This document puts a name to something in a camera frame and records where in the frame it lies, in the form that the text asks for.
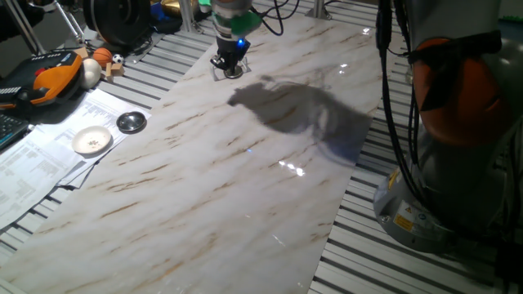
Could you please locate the white egg shaped ball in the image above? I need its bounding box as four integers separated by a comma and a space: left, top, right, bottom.
78, 57, 103, 91

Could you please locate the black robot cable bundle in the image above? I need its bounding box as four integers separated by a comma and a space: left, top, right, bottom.
248, 0, 431, 207

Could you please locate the glossy marble pattern sheet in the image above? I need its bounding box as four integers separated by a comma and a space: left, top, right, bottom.
0, 5, 390, 294

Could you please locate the white ceramic saucer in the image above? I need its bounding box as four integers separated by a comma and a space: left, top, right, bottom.
70, 124, 113, 156

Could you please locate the aluminium frame post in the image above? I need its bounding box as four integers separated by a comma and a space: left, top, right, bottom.
304, 0, 333, 21
177, 0, 204, 34

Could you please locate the black computer keyboard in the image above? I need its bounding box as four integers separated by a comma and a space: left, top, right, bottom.
0, 113, 31, 152

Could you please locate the printed white paper sheet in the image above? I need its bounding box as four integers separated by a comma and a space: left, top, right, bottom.
35, 87, 153, 188
0, 129, 86, 230

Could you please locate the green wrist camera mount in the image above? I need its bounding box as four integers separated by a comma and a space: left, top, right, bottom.
210, 8, 263, 40

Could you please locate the round steel dish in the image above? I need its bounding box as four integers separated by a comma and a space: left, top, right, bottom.
115, 110, 148, 135

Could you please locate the metal tripod leg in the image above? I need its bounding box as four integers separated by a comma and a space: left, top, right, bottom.
2, 0, 47, 57

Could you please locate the orange black teach pendant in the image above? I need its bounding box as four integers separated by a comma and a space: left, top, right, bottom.
0, 49, 84, 111

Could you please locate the gold foil wrapped object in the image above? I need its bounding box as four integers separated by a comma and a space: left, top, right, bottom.
160, 0, 200, 18

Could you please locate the blue cloth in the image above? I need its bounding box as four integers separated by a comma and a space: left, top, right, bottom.
148, 0, 184, 35

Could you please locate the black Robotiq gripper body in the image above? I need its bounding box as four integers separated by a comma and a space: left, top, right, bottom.
215, 35, 251, 63

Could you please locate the black filament spool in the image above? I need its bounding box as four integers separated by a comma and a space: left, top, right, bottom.
82, 0, 153, 47

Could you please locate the small orange basketball toy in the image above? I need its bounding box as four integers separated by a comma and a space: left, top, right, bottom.
92, 47, 114, 68

